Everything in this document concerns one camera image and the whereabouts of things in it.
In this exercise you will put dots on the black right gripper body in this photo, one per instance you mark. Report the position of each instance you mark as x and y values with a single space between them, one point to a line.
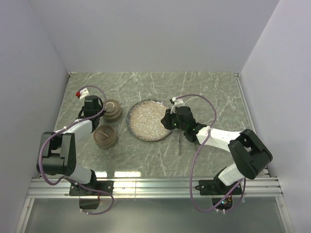
177 124

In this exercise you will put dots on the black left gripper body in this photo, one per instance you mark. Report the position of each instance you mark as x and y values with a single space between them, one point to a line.
99 110

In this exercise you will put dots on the brown lid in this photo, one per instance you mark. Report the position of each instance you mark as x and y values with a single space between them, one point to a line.
105 129
111 103

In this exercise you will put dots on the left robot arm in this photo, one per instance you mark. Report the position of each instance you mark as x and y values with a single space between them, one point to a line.
57 153

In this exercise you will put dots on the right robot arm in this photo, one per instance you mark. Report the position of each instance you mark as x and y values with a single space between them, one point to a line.
249 154

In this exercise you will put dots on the far steel lunch tin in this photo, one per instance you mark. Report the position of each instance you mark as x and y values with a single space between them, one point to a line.
112 114

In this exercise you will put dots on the steel lunch tin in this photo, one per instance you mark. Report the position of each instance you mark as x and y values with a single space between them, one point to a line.
112 114
105 141

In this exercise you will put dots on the near steel lunch tin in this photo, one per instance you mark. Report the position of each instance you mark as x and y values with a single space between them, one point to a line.
105 141

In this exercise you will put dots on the speckled ceramic plate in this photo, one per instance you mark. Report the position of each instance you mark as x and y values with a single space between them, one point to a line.
144 120

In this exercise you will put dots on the circuit board with led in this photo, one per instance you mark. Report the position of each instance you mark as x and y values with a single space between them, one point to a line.
226 204

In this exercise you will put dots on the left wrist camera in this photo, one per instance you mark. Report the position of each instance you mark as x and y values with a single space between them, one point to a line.
82 93

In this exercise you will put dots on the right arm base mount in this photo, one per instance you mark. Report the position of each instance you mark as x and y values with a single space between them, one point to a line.
216 187

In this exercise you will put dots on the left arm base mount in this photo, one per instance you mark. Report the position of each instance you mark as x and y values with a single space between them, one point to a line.
96 190

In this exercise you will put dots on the aluminium frame rail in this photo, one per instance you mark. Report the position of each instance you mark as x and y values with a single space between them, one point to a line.
168 187

